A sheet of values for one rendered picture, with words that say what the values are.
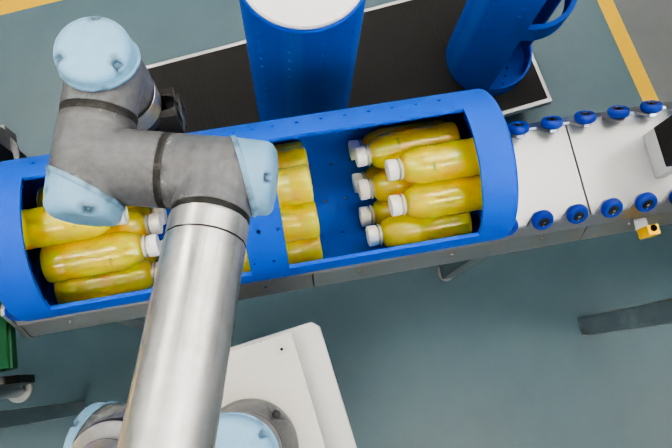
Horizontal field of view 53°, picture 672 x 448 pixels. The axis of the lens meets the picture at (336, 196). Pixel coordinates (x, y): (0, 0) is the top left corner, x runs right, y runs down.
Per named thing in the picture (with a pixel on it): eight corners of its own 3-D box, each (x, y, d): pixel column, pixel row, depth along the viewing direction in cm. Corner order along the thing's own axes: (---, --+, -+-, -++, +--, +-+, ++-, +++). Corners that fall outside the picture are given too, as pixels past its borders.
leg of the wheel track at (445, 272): (455, 279, 232) (509, 246, 172) (438, 282, 232) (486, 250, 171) (451, 263, 234) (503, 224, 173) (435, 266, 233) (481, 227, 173)
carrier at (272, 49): (360, 136, 228) (319, 68, 234) (394, -4, 143) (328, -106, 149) (285, 175, 223) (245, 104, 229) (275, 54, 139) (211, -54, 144)
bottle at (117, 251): (44, 237, 119) (146, 219, 121) (56, 270, 122) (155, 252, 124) (35, 257, 113) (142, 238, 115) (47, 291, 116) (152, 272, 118)
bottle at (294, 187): (308, 161, 116) (204, 177, 115) (315, 200, 116) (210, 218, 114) (307, 166, 123) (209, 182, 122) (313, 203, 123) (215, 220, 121)
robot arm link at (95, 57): (38, 86, 62) (54, 3, 64) (76, 128, 73) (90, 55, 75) (124, 94, 63) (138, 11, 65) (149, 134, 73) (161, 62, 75)
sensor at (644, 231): (650, 237, 146) (662, 233, 141) (638, 239, 146) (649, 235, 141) (640, 203, 148) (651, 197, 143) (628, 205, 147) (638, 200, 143)
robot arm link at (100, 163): (144, 216, 61) (162, 103, 64) (21, 207, 61) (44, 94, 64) (165, 234, 69) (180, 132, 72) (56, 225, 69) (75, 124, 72)
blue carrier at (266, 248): (490, 253, 137) (534, 213, 110) (48, 331, 129) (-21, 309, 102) (457, 125, 146) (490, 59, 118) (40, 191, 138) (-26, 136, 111)
